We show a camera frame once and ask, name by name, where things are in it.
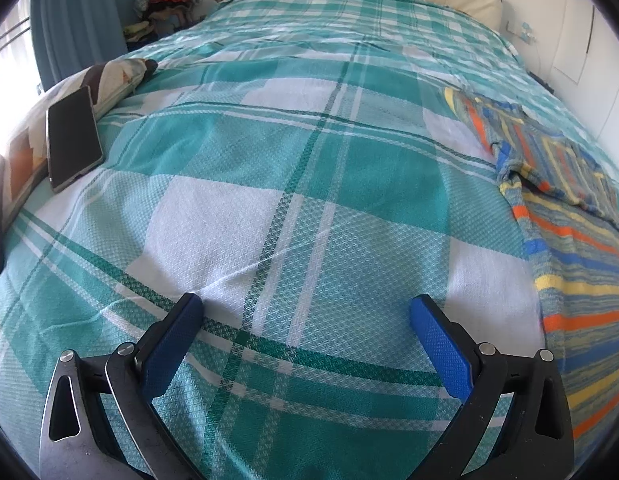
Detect patterned pillow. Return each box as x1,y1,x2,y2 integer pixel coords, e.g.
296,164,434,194
0,57,159,241

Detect white wall outlet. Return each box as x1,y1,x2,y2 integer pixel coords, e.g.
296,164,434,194
507,20,536,43

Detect striped knit sweater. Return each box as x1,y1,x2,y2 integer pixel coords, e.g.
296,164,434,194
443,87,619,441

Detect blue curtain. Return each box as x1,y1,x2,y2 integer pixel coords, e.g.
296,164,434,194
30,0,133,91

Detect teal plaid blanket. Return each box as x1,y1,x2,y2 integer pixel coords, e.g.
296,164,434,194
0,0,619,480

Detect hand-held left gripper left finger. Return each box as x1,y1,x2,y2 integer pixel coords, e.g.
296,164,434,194
40,292,205,480

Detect black screen smartphone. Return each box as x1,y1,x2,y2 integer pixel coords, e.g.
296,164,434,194
46,86,105,194

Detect pile of clothes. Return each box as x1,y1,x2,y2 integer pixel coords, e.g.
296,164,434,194
124,0,206,41

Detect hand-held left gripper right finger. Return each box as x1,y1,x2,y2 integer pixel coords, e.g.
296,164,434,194
409,295,575,480

